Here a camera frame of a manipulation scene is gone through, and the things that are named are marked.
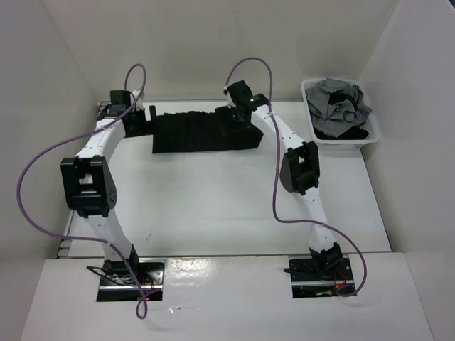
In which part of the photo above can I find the black skirt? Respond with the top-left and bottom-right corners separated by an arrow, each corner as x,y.
152,107 -> 263,154

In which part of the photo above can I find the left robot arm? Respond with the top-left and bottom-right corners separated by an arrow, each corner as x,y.
60,90 -> 148,284

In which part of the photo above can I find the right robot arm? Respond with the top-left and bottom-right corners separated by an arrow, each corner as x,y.
223,80 -> 343,279

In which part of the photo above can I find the black garment in basket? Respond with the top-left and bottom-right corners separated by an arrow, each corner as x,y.
308,90 -> 371,140

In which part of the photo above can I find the white plastic basket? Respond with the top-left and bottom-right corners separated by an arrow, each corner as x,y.
301,78 -> 380,148

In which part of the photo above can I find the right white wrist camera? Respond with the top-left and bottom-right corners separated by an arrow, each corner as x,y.
223,86 -> 236,108

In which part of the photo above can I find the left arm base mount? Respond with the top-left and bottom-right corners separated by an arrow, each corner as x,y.
86,261 -> 164,302

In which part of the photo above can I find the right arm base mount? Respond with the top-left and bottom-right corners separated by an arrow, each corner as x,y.
283,256 -> 356,298

